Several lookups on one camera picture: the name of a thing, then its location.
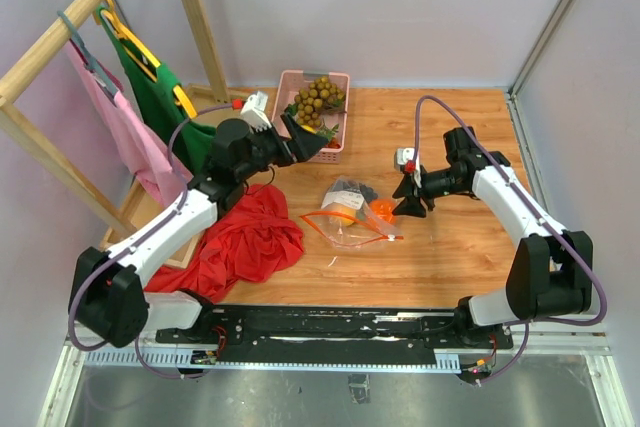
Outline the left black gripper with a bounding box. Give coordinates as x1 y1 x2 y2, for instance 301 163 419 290
237 113 329 182

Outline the orange fake orange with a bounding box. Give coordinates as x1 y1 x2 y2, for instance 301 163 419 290
369 198 396 225

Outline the brown longan fruit bunch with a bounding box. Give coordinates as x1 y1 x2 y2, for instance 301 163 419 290
285 75 346 127

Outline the clear zip bag orange seal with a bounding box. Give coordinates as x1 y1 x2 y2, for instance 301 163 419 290
301 177 404 250

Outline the small yellow fake fruit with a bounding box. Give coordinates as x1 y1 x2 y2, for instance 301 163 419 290
331 202 357 227

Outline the yellow fake lemon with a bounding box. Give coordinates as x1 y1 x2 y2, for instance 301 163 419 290
300 124 324 134

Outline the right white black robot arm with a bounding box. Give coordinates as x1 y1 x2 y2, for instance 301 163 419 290
393 127 593 347

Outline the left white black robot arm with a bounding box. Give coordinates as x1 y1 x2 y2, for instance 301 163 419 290
68 114 328 352

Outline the dark blueberry cluster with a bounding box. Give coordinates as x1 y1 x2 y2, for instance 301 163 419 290
359 183 379 203

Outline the pink plastic basket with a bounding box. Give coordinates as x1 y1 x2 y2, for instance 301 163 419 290
271 70 350 164

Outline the wooden clothes rack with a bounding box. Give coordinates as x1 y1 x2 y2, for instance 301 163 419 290
0 0 262 268

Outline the red cloth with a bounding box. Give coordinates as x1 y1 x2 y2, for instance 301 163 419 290
145 184 304 303

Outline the green shirt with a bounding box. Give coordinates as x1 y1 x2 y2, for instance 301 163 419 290
95 7 216 174

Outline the pink shirt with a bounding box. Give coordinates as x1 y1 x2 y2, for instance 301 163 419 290
64 40 192 207

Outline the grey clothes hanger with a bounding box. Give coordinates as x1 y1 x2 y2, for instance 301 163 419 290
57 10 122 101

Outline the yellow clothes hanger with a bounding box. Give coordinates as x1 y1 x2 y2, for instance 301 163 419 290
104 0 197 119

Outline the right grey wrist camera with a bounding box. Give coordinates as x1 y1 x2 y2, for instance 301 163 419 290
394 147 416 175

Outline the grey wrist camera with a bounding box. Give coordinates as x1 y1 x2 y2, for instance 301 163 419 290
240 91 272 132
394 147 416 175

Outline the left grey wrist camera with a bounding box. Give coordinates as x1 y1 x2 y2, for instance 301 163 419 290
240 91 272 132

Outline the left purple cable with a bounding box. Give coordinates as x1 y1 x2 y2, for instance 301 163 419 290
66 100 246 380

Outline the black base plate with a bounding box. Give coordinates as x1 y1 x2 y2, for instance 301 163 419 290
155 304 513 366

